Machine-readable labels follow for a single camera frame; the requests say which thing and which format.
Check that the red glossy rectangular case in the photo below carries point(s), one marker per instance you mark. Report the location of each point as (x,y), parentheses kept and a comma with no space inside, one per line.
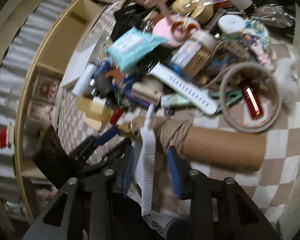
(252,102)

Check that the grey tape roll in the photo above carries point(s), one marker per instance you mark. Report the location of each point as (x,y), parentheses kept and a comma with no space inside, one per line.
(241,1)

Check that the grey curtain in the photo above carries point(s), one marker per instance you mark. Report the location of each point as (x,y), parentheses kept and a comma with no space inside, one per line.
(5,80)

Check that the blue wet wipes pack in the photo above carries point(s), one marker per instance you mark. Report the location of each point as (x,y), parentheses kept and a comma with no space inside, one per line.
(132,47)

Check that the white fluffy tuft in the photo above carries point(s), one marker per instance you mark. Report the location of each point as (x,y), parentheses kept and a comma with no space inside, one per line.
(287,80)

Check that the clear tape in plastic bag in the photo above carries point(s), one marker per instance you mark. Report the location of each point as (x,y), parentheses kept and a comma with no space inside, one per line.
(272,15)

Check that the mint green tube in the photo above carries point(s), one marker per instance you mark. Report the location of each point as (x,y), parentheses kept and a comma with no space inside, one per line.
(177,100)

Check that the white tumbler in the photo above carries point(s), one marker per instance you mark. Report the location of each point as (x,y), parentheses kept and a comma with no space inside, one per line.
(83,80)

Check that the gold metal clip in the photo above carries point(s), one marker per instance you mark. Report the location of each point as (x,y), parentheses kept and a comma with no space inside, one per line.
(126,128)

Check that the wooden headboard shelf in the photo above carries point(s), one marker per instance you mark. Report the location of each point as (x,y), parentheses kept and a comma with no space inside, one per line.
(60,37)

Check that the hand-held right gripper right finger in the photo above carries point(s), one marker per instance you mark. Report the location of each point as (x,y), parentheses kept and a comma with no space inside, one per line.
(174,170)

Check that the person's socked foot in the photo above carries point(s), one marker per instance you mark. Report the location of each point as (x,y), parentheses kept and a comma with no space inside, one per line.
(164,227)

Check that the white tape roll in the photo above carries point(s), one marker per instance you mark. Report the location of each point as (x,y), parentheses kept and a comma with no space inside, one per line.
(231,23)

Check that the cardboard tube with twine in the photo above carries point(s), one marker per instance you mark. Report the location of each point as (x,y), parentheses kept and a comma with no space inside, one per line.
(219,147)

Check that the blue patterned plastic bag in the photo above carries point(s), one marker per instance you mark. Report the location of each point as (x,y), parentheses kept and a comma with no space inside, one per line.
(257,37)

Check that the pink bunny stand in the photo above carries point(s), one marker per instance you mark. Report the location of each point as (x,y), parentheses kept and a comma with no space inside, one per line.
(164,30)

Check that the clear jar of sticks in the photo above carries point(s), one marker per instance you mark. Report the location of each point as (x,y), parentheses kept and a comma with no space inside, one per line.
(192,55)

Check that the white doll display case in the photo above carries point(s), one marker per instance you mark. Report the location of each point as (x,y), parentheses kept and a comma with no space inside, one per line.
(37,115)

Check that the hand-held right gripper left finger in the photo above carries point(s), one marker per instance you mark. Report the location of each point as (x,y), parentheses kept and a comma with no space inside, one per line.
(128,175)

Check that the white shallow box lid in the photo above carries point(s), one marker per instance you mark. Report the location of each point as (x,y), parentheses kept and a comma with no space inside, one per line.
(82,55)

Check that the red capped bottle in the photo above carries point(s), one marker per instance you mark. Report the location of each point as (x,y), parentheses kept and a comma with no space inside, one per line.
(4,137)

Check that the beige small box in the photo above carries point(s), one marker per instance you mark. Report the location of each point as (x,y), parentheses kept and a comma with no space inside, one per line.
(147,92)

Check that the red doll display case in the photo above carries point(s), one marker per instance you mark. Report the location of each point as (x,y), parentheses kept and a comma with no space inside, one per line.
(46,88)

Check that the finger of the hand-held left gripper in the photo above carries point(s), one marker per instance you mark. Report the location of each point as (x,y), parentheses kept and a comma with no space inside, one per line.
(106,135)
(107,158)

